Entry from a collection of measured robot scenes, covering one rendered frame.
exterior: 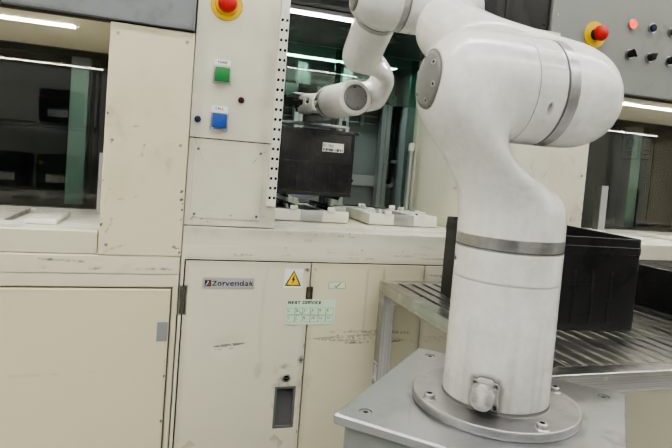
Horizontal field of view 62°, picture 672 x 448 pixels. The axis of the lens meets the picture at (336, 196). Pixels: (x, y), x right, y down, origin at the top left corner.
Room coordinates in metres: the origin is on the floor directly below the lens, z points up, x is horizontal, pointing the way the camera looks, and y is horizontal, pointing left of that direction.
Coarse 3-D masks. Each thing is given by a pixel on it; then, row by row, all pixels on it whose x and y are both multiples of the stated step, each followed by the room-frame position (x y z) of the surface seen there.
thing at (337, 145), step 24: (288, 96) 1.60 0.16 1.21; (288, 120) 1.56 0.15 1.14; (312, 120) 1.57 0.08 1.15; (288, 144) 1.47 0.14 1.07; (312, 144) 1.49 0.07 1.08; (336, 144) 1.51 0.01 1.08; (288, 168) 1.47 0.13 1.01; (312, 168) 1.49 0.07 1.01; (336, 168) 1.51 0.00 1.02; (288, 192) 1.47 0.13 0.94; (312, 192) 1.49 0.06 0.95; (336, 192) 1.51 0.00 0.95
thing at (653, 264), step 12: (648, 264) 1.23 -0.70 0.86; (660, 264) 1.24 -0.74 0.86; (648, 276) 1.20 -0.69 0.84; (660, 276) 1.18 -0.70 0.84; (636, 288) 1.23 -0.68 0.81; (648, 288) 1.20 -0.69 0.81; (660, 288) 1.17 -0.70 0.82; (636, 300) 1.23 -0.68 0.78; (648, 300) 1.20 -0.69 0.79; (660, 300) 1.17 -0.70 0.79; (648, 312) 1.19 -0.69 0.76; (660, 312) 1.17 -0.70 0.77
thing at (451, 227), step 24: (576, 240) 1.00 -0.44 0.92; (600, 240) 1.01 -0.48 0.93; (624, 240) 1.02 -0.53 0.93; (576, 264) 1.00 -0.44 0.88; (600, 264) 1.01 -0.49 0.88; (624, 264) 1.02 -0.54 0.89; (576, 288) 1.00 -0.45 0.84; (600, 288) 1.01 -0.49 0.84; (624, 288) 1.02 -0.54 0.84; (576, 312) 1.00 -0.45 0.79; (600, 312) 1.01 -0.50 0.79; (624, 312) 1.02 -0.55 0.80
